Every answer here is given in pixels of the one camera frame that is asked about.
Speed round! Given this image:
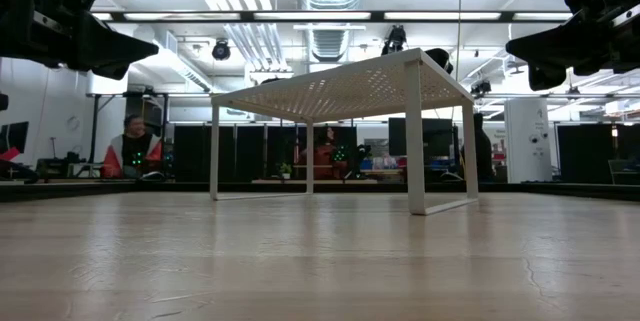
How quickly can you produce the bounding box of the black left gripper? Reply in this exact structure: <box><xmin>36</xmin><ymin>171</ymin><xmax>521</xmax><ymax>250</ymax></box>
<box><xmin>0</xmin><ymin>0</ymin><xmax>160</xmax><ymax>82</ymax></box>

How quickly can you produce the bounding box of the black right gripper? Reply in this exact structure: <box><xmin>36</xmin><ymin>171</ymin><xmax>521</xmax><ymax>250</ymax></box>
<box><xmin>505</xmin><ymin>0</ymin><xmax>640</xmax><ymax>92</ymax></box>

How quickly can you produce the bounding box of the black ceiling spotlight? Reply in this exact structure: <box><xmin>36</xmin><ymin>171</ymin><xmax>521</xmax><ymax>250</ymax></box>
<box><xmin>381</xmin><ymin>24</ymin><xmax>408</xmax><ymax>56</ymax></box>
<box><xmin>469</xmin><ymin>79</ymin><xmax>493</xmax><ymax>100</ymax></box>
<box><xmin>211</xmin><ymin>39</ymin><xmax>232</xmax><ymax>62</ymax></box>

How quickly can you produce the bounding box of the white round column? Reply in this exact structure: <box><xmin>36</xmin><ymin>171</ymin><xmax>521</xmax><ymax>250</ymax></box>
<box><xmin>503</xmin><ymin>97</ymin><xmax>553</xmax><ymax>184</ymax></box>

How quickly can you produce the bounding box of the person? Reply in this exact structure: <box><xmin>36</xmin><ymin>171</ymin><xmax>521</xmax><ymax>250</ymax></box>
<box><xmin>299</xmin><ymin>125</ymin><xmax>351</xmax><ymax>181</ymax></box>
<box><xmin>101</xmin><ymin>113</ymin><xmax>166</xmax><ymax>180</ymax></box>
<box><xmin>472</xmin><ymin>112</ymin><xmax>496</xmax><ymax>184</ymax></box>

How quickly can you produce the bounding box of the black room partition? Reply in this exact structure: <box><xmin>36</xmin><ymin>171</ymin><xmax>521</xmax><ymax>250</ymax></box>
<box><xmin>172</xmin><ymin>124</ymin><xmax>359</xmax><ymax>182</ymax></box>
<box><xmin>556</xmin><ymin>123</ymin><xmax>640</xmax><ymax>185</ymax></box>

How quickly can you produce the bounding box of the black overhead light bar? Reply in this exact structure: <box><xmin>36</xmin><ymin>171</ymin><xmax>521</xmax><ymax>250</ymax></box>
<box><xmin>89</xmin><ymin>9</ymin><xmax>574</xmax><ymax>24</ymax></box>

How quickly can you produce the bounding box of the black computer monitor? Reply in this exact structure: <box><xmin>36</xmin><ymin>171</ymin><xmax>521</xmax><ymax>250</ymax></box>
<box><xmin>0</xmin><ymin>121</ymin><xmax>30</xmax><ymax>155</ymax></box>

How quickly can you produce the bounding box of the white perforated metal shelf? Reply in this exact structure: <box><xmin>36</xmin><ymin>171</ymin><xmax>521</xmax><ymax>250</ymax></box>
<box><xmin>209</xmin><ymin>47</ymin><xmax>480</xmax><ymax>216</ymax></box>

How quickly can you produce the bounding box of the background robot with green lights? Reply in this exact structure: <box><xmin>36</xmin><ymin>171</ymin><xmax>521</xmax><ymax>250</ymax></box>
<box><xmin>333</xmin><ymin>143</ymin><xmax>374</xmax><ymax>181</ymax></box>

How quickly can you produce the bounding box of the black aluminium table frame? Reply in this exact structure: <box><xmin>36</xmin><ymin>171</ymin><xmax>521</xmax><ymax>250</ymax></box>
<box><xmin>0</xmin><ymin>179</ymin><xmax>640</xmax><ymax>203</ymax></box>

